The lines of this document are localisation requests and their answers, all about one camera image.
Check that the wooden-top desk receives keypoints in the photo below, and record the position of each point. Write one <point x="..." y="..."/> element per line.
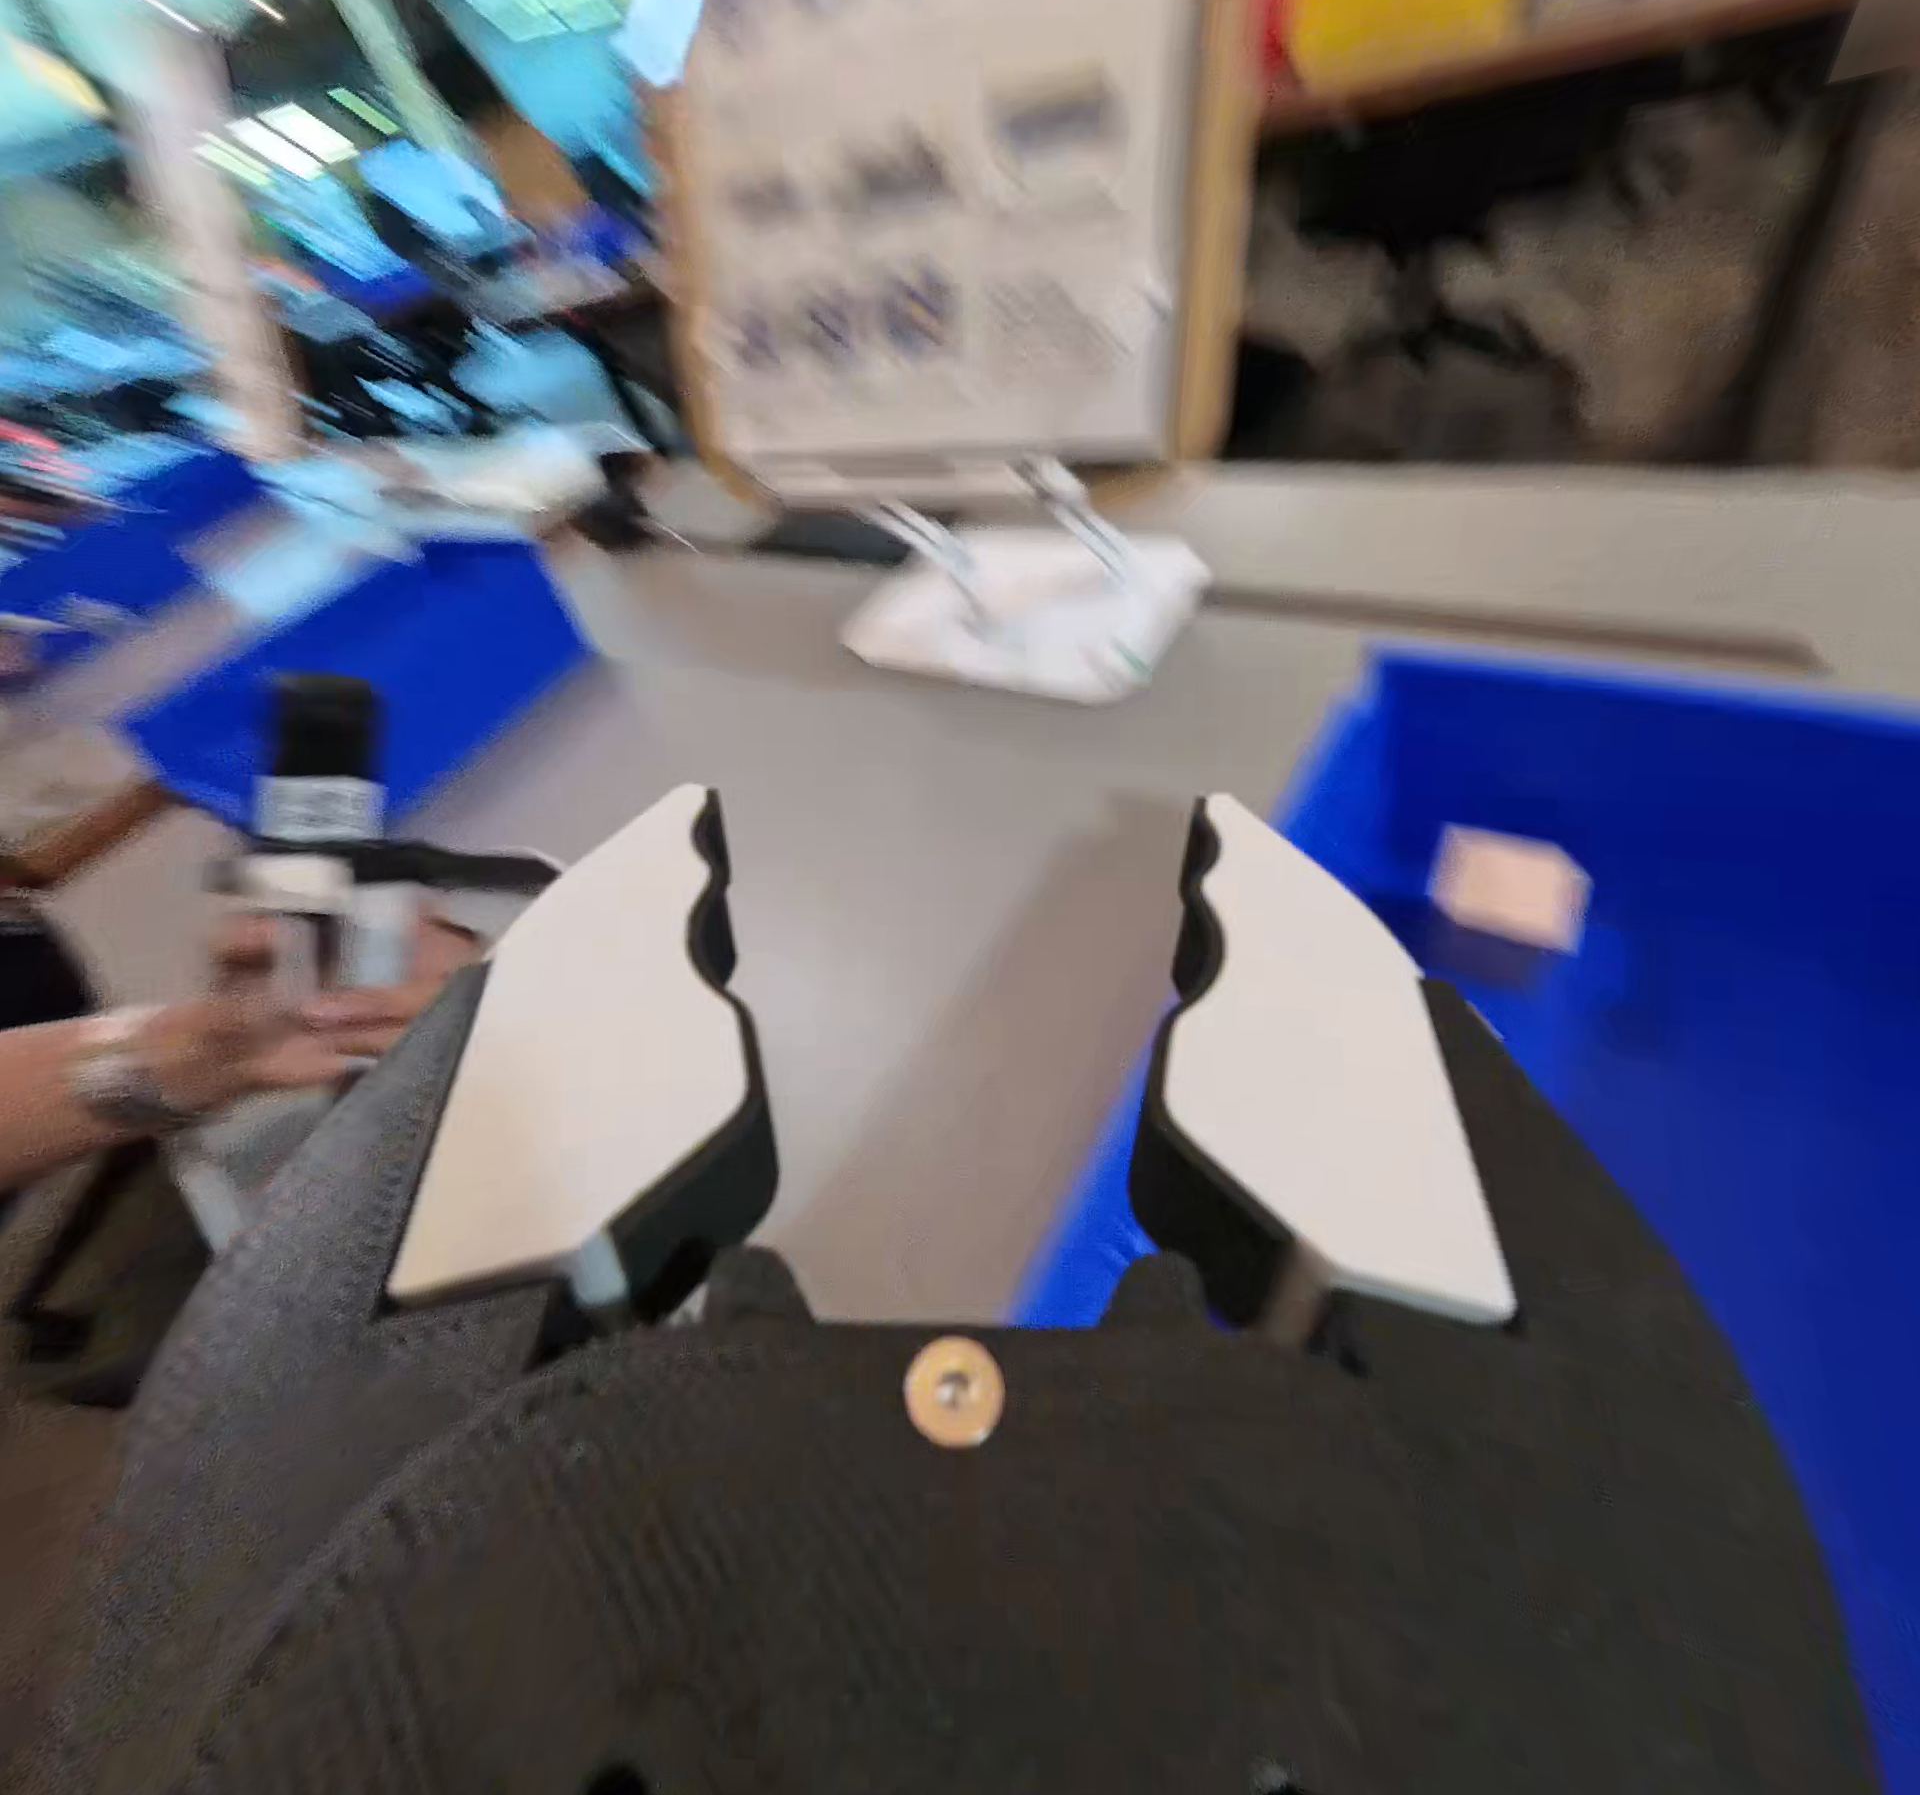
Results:
<point x="1651" y="40"/>

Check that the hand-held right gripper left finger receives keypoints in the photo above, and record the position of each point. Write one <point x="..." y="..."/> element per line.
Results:
<point x="585" y="1075"/>

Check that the blue-taped wooden cube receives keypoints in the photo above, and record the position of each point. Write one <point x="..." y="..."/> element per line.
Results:
<point x="1509" y="891"/>

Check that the person's left hand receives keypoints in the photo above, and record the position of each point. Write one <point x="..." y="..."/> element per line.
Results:
<point x="300" y="1037"/>

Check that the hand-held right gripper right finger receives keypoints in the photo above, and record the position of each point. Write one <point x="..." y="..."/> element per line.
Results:
<point x="1334" y="1105"/>

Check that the laminated instruction board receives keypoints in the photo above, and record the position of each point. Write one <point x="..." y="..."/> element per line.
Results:
<point x="931" y="174"/>

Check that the blue plastic bin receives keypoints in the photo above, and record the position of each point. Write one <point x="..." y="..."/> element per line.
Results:
<point x="421" y="655"/>
<point x="1724" y="1075"/>

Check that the grey desk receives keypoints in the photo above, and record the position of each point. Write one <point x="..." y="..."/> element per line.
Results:
<point x="900" y="745"/>

